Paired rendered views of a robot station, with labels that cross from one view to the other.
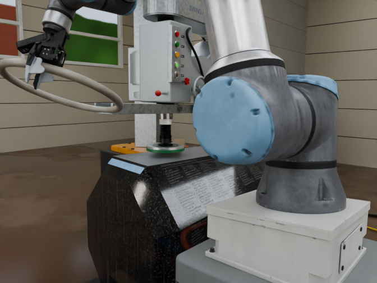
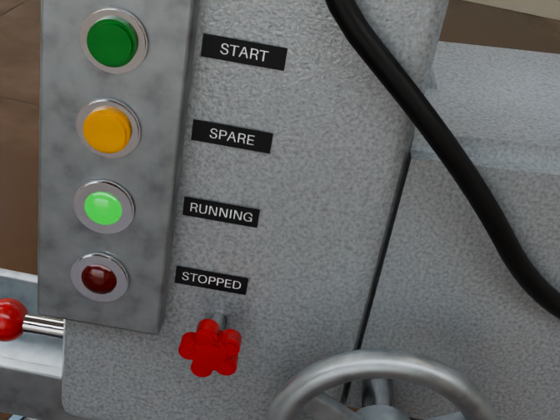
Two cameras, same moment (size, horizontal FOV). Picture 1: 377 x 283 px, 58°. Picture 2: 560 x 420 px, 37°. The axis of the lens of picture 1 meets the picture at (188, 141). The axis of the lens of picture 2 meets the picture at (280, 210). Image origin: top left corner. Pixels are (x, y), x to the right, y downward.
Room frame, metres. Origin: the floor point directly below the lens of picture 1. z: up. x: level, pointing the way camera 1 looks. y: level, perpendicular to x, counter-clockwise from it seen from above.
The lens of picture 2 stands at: (1.63, -0.33, 1.62)
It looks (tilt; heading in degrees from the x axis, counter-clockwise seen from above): 30 degrees down; 55
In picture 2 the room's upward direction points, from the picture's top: 10 degrees clockwise
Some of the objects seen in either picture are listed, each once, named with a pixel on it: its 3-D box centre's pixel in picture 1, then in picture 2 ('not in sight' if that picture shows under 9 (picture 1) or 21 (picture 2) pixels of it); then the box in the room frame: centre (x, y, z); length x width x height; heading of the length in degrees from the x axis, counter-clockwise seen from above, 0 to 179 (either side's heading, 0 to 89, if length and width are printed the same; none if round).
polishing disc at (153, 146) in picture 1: (165, 146); not in sight; (1.91, 0.13, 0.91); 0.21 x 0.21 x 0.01
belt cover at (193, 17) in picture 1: (200, 22); not in sight; (2.20, -0.07, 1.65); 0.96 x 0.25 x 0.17; 145
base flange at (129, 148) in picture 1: (150, 147); not in sight; (2.78, 0.32, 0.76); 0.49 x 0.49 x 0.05; 44
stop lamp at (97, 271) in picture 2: not in sight; (100, 277); (1.78, 0.07, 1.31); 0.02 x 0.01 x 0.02; 145
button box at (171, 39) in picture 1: (174, 54); (115, 117); (1.79, 0.08, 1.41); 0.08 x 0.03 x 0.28; 145
